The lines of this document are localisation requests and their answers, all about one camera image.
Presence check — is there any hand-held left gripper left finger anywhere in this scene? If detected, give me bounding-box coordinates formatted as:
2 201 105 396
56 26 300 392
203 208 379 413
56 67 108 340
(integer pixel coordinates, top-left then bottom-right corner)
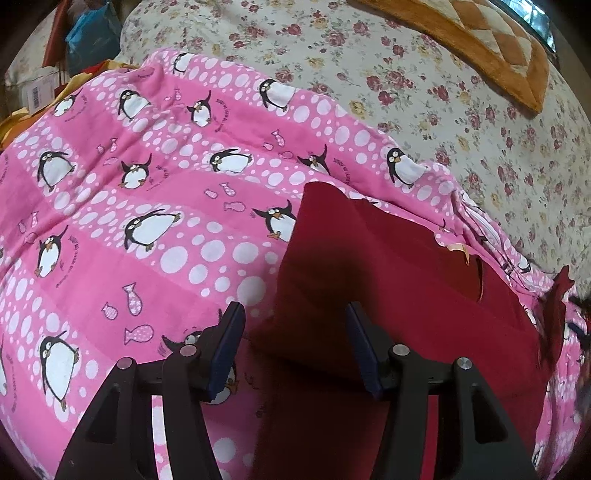
54 301 246 480

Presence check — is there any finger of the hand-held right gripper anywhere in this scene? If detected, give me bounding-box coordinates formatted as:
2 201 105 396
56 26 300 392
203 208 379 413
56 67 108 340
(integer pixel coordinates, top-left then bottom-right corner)
568 295 591 356

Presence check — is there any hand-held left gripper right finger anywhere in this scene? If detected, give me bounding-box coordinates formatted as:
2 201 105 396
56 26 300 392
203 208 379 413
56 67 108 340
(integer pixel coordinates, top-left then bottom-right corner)
346 301 539 480

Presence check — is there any dark red garment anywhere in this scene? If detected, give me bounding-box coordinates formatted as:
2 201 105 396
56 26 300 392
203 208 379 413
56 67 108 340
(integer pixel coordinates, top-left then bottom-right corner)
252 181 576 480

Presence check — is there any pink penguin print blanket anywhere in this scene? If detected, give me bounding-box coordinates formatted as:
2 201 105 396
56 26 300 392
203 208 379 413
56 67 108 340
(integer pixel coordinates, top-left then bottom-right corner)
0 48 591 480

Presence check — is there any floral bedsheet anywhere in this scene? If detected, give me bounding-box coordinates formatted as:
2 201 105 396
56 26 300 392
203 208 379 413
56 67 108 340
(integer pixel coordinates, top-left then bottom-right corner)
113 0 591 296

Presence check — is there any dark glossy panel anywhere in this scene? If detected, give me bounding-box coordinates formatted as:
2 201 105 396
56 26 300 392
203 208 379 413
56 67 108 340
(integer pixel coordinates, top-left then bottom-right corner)
493 0 560 52

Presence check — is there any white package with barcode label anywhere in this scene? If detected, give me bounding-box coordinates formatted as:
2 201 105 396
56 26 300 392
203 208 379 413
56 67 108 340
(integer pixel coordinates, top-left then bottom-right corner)
4 23 71 112

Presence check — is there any blue plastic bag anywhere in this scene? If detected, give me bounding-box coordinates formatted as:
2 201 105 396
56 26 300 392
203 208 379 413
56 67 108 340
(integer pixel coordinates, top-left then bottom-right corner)
65 2 123 75

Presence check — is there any red bag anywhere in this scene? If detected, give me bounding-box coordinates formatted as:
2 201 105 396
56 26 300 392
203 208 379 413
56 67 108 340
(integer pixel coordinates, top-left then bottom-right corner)
43 0 88 66

